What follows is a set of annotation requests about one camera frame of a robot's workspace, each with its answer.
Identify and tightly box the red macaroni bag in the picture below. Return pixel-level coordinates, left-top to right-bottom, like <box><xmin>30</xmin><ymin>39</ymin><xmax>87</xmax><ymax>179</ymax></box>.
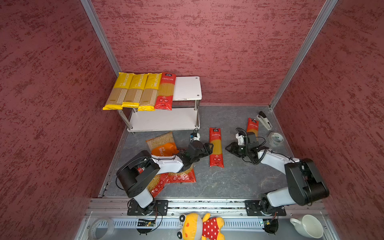
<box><xmin>168</xmin><ymin>166</ymin><xmax>196</xmax><ymax>184</ymax></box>
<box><xmin>147</xmin><ymin>174</ymin><xmax>169</xmax><ymax>198</ymax></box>

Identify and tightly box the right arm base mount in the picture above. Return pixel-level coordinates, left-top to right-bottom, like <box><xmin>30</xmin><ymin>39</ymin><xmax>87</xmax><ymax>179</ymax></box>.
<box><xmin>244</xmin><ymin>199</ymin><xmax>287</xmax><ymax>217</ymax></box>

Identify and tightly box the orange pasta bag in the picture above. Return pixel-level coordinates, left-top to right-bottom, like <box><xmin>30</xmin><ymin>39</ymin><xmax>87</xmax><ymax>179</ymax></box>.
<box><xmin>146</xmin><ymin>132</ymin><xmax>180</xmax><ymax>157</ymax></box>

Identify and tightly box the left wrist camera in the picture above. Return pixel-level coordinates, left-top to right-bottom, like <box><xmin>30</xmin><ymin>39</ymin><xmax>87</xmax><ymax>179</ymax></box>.
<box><xmin>190</xmin><ymin>128</ymin><xmax>200</xmax><ymax>142</ymax></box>

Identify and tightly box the white ceramic cup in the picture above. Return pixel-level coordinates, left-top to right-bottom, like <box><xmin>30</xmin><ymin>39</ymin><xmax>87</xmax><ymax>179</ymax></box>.
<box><xmin>290</xmin><ymin>215</ymin><xmax>324</xmax><ymax>239</ymax></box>

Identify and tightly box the grey tape roll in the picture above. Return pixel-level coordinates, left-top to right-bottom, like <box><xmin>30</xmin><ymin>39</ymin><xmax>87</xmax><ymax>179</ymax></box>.
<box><xmin>268</xmin><ymin>131</ymin><xmax>285</xmax><ymax>147</ymax></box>

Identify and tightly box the yellow plush toy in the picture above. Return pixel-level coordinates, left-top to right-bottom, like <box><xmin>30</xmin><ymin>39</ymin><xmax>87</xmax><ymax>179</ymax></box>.
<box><xmin>177</xmin><ymin>213</ymin><xmax>225</xmax><ymax>240</ymax></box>

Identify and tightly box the clear tape roll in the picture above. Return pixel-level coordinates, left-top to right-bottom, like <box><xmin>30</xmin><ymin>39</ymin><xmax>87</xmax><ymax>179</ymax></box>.
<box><xmin>88</xmin><ymin>218</ymin><xmax>115</xmax><ymax>240</ymax></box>

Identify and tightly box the red macaroni bag right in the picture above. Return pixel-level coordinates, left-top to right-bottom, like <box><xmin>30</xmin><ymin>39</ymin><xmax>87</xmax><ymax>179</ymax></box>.
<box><xmin>168</xmin><ymin>166</ymin><xmax>196</xmax><ymax>184</ymax></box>

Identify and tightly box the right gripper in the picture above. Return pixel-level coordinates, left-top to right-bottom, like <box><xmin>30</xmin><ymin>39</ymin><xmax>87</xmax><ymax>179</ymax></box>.
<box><xmin>224</xmin><ymin>142</ymin><xmax>250</xmax><ymax>158</ymax></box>

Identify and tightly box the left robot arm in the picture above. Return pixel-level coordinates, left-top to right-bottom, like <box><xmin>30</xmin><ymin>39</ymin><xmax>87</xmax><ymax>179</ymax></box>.
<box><xmin>116</xmin><ymin>140</ymin><xmax>214</xmax><ymax>209</ymax></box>

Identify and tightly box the white two-tier shelf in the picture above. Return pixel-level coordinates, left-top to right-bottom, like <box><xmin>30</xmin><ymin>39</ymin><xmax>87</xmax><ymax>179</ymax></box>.
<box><xmin>118</xmin><ymin>76</ymin><xmax>202</xmax><ymax>133</ymax></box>

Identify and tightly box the red macaroni bag left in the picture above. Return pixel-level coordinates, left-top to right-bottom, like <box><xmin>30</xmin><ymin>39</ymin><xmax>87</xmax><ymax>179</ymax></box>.
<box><xmin>147</xmin><ymin>174</ymin><xmax>169</xmax><ymax>198</ymax></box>

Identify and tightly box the red spaghetti pack large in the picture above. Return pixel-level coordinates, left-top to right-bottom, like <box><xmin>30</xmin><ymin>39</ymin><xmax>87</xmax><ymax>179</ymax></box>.
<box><xmin>155</xmin><ymin>73</ymin><xmax>176</xmax><ymax>111</ymax></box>

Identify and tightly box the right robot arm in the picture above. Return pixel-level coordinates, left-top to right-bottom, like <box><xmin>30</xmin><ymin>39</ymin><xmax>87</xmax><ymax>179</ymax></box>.
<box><xmin>226</xmin><ymin>128</ymin><xmax>330</xmax><ymax>216</ymax></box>

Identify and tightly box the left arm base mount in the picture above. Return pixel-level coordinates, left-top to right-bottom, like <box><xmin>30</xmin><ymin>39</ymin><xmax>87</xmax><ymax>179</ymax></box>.
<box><xmin>127</xmin><ymin>199</ymin><xmax>169</xmax><ymax>217</ymax></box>

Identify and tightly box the white black stapler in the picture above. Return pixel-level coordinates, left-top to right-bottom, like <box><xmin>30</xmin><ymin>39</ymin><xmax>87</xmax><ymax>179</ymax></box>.
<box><xmin>257</xmin><ymin>111</ymin><xmax>273</xmax><ymax>131</ymax></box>

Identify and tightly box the yellow spaghetti pack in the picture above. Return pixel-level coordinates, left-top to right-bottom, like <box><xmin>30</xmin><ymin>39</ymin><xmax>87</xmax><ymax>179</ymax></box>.
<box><xmin>122</xmin><ymin>74</ymin><xmax>149</xmax><ymax>108</ymax></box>
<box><xmin>138</xmin><ymin>73</ymin><xmax>162</xmax><ymax>112</ymax></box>
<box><xmin>103</xmin><ymin>73</ymin><xmax>135</xmax><ymax>111</ymax></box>

